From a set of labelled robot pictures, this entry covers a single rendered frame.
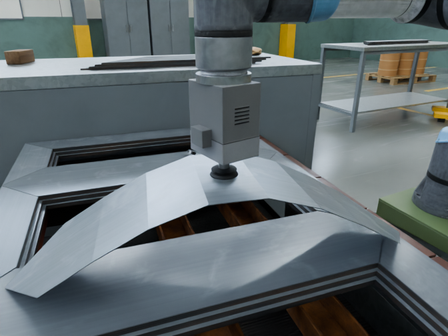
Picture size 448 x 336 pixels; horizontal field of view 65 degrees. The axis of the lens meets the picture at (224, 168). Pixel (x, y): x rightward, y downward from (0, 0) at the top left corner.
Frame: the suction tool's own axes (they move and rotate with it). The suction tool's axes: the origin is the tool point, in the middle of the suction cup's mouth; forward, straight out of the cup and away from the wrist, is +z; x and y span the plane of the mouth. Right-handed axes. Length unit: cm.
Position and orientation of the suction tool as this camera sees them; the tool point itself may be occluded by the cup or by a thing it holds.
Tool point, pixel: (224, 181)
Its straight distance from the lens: 53.3
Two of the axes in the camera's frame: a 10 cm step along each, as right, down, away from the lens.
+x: 8.1, -2.3, 5.3
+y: 5.8, 3.1, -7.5
